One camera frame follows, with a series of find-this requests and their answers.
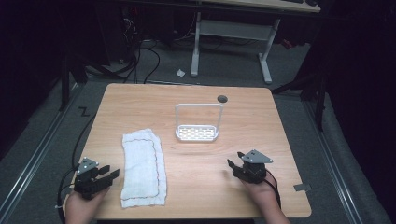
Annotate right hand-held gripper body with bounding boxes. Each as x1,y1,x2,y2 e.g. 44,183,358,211
233,149,275,185

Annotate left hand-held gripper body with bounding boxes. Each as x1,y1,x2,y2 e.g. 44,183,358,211
74,157,108,201

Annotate white towel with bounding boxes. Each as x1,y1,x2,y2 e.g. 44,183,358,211
120,128,168,209

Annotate white rack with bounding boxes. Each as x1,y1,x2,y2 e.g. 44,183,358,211
174,103,225,143

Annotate person's right hand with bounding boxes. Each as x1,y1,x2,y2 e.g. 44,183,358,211
242,172,280,210

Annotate person's left hand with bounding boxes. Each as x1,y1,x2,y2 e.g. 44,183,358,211
64,187,110,219

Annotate black stand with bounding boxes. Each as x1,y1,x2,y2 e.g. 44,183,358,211
270,71,329,133
58,50,90,112

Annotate white-framed desk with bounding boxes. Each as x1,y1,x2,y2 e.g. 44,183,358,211
189,0,322,86

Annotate dark computer tower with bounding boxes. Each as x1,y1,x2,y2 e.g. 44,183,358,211
94,4,143,67

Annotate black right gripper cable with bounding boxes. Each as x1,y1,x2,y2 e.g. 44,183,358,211
265,169,283,210

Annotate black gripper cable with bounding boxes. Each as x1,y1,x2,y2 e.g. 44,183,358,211
56,114,97,224
265,169,283,210

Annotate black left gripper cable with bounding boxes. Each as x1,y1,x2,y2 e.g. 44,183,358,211
56,114,97,224

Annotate metal floor rail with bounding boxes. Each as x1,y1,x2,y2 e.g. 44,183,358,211
303,99,364,224
0,82,82,218

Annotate black floor cables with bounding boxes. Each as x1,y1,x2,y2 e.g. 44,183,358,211
87,12,163,85

